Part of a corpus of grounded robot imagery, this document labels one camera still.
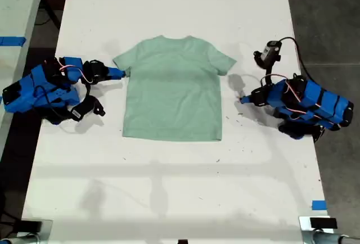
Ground pale green T-shirt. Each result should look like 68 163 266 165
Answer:
112 34 237 142

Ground long blue tape strip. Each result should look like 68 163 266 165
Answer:
0 36 26 47

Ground white side table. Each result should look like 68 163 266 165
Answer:
0 0 48 155

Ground short blue tape strip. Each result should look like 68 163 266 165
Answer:
311 200 328 211

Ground small black box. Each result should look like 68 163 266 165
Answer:
309 218 338 229
20 219 43 232

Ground silver metal table clamp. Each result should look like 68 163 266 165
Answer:
5 218 53 244
298 215 360 244

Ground camera's black stalk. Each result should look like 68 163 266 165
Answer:
264 65 274 86

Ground red and white servo wire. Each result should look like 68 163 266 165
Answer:
285 80 303 103

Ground gripper's black camera box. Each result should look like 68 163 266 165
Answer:
254 40 282 69
69 95 106 121

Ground camera's black cable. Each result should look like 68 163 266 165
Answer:
33 85 77 126
280 37 312 80

